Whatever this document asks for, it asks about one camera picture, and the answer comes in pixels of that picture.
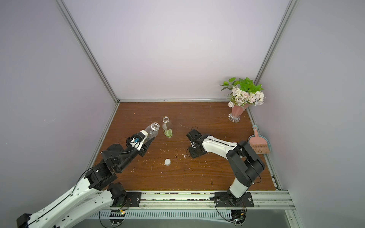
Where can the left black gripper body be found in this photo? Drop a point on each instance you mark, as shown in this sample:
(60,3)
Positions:
(141,152)

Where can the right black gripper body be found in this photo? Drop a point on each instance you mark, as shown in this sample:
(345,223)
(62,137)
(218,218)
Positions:
(193,143)

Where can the blue label clear bottle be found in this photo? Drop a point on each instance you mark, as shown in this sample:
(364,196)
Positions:
(152,130)

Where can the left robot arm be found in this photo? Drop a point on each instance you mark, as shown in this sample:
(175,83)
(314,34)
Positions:
(95,190)

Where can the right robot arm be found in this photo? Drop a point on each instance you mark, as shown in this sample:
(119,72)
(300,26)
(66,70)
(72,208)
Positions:
(246,165)

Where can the left white bottle cap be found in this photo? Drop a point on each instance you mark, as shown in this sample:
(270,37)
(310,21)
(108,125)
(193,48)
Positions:
(167,162)

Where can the green label clear bottle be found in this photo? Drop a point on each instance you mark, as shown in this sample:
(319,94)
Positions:
(167,127)

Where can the pink flower vase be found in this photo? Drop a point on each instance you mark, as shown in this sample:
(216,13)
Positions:
(236,112)

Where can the pink hand broom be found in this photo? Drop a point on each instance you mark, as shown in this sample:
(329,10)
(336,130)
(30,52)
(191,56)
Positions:
(258,142)

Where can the artificial flower bouquet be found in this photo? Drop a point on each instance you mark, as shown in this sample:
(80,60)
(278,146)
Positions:
(243,92)

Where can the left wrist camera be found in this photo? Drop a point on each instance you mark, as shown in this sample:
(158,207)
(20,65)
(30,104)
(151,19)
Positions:
(137,140)

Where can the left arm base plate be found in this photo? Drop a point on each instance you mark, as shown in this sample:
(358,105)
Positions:
(130,199)

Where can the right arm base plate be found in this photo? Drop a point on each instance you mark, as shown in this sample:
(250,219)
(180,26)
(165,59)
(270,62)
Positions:
(224,199)

